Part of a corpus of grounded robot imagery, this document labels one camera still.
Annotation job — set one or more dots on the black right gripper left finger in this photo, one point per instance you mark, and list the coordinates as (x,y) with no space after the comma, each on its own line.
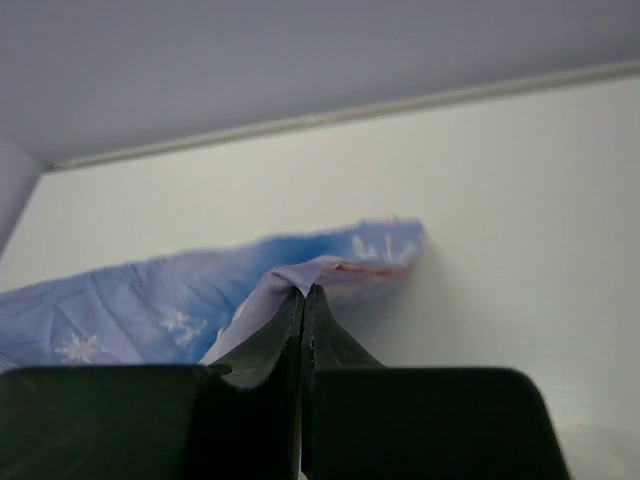
(254,401)

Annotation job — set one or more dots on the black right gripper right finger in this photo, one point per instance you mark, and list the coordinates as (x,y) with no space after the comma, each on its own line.
(345,412)

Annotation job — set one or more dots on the blue Frozen placemat cloth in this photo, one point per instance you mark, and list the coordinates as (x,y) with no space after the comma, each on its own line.
(195,306)

